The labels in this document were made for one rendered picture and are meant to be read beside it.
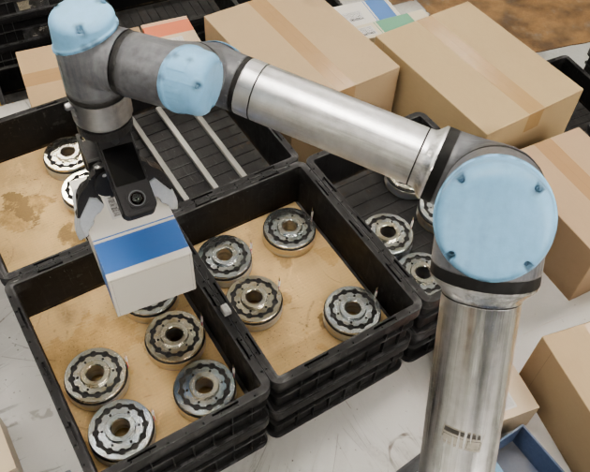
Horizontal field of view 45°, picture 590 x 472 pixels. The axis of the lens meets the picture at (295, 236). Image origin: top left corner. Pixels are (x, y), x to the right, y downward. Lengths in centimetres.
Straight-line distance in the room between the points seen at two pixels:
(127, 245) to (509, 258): 54
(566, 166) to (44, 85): 117
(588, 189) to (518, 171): 90
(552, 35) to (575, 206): 210
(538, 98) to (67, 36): 116
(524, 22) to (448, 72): 192
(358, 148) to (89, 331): 65
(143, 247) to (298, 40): 88
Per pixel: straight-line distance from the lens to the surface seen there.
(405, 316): 121
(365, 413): 137
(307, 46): 174
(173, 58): 80
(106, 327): 132
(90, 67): 84
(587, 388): 132
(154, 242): 101
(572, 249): 153
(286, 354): 126
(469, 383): 79
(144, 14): 258
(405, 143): 86
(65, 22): 83
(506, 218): 71
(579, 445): 137
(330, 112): 87
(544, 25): 364
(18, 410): 143
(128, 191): 92
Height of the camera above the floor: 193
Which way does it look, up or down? 52 degrees down
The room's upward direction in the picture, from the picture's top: 4 degrees clockwise
